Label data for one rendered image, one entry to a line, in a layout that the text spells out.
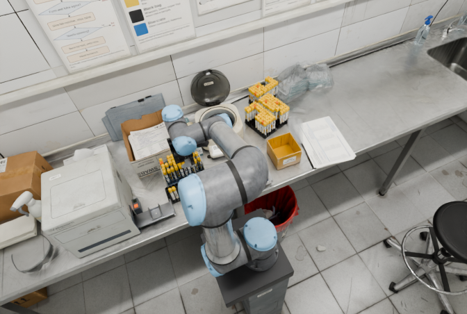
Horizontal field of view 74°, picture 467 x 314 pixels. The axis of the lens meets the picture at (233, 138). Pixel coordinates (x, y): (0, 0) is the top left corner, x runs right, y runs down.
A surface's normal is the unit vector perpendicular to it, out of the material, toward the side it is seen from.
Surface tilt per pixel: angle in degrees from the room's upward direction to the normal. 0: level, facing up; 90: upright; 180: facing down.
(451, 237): 1
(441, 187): 0
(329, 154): 1
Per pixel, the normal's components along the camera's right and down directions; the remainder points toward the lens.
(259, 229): 0.07, -0.63
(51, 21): 0.41, 0.73
